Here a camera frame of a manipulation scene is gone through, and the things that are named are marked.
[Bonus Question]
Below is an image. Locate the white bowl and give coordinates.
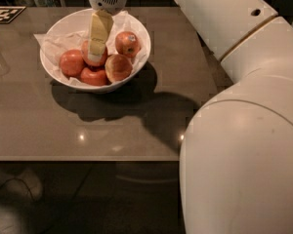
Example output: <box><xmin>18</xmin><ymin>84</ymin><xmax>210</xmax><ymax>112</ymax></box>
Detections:
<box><xmin>39</xmin><ymin>7</ymin><xmax>151</xmax><ymax>93</ymax></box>

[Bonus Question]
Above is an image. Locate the red apple top centre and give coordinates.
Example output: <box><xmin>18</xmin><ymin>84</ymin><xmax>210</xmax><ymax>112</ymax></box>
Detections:
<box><xmin>81</xmin><ymin>41</ymin><xmax>107</xmax><ymax>66</ymax></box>

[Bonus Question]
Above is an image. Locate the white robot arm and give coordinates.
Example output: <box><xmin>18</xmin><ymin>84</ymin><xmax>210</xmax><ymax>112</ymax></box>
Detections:
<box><xmin>174</xmin><ymin>0</ymin><xmax>293</xmax><ymax>234</ymax></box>

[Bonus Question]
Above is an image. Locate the white paper liner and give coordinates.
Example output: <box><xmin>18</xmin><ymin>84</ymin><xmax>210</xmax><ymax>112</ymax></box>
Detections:
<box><xmin>33</xmin><ymin>11</ymin><xmax>148</xmax><ymax>88</ymax></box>

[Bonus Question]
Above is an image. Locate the red apple bottom centre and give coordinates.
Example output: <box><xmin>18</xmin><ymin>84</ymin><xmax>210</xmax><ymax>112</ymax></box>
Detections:
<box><xmin>80</xmin><ymin>67</ymin><xmax>108</xmax><ymax>87</ymax></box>

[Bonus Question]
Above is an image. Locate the red apple with sticker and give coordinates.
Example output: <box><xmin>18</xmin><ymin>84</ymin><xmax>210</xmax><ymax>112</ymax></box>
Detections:
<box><xmin>115</xmin><ymin>31</ymin><xmax>141</xmax><ymax>58</ymax></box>

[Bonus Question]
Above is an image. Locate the red apple left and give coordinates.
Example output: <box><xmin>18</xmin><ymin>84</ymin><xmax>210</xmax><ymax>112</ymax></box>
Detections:
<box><xmin>59</xmin><ymin>49</ymin><xmax>85</xmax><ymax>77</ymax></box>

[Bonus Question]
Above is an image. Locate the black white marker tag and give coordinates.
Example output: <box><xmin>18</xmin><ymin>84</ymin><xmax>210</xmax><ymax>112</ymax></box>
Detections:
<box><xmin>0</xmin><ymin>6</ymin><xmax>25</xmax><ymax>24</ymax></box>

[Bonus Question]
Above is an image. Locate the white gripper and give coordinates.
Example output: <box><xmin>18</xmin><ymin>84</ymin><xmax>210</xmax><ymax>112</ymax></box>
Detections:
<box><xmin>88</xmin><ymin>0</ymin><xmax>127</xmax><ymax>62</ymax></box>

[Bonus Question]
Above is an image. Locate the red apple yellowish right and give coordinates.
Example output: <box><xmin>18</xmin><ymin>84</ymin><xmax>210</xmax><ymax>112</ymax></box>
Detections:
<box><xmin>105</xmin><ymin>54</ymin><xmax>133</xmax><ymax>83</ymax></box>

